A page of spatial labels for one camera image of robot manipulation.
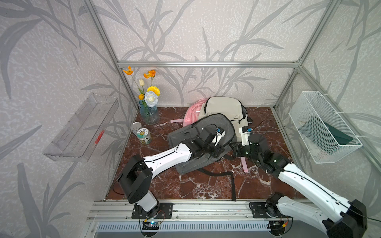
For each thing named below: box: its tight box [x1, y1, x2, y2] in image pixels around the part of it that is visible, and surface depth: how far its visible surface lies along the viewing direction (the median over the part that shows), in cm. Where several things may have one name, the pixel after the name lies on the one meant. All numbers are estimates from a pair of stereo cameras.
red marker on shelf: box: [94, 129, 106, 145], surface depth 66 cm
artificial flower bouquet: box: [123, 65, 161, 108], surface depth 84 cm
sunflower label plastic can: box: [136, 127, 152, 146], surface depth 98 cm
